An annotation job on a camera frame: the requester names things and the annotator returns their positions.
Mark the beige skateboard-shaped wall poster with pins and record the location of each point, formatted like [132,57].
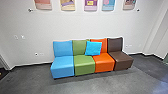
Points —
[129,3]

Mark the purple skateboard-shaped wall poster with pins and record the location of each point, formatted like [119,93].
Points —
[90,4]

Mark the small metal wall stud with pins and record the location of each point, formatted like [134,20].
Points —
[30,10]
[137,10]

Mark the brown sofa chair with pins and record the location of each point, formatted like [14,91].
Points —
[122,59]

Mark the blue square cushion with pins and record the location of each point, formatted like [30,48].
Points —
[93,48]

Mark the yellow skateboard-shaped wall poster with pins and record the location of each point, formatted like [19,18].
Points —
[67,4]

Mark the green sofa chair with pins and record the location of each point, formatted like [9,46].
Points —
[83,64]

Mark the blue sofa chair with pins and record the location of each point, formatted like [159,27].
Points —
[62,65]

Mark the light blue skateboard-shaped wall poster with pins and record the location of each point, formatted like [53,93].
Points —
[108,4]

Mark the pink skateboard-shaped wall poster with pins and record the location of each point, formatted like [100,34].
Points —
[43,4]

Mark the orange sofa chair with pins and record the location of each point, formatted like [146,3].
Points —
[103,62]

